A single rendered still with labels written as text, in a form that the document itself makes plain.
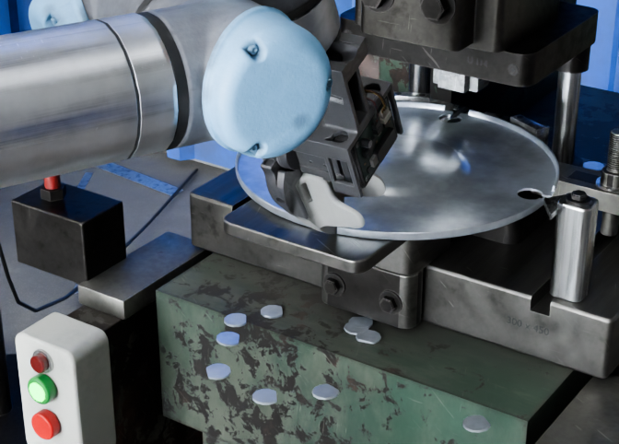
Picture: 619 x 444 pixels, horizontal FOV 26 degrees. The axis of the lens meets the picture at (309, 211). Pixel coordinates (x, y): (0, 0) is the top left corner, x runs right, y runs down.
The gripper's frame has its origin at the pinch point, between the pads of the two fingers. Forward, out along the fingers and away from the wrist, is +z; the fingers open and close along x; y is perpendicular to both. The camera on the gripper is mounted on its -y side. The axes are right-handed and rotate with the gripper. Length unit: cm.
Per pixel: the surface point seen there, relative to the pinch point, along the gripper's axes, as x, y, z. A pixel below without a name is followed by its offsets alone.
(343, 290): 3.1, -3.4, 15.0
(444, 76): 24.0, -1.6, 6.9
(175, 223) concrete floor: 73, -107, 123
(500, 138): 22.3, 4.3, 11.8
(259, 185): 3.6, -9.3, 3.1
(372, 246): -0.6, 4.5, 1.3
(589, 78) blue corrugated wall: 111, -27, 94
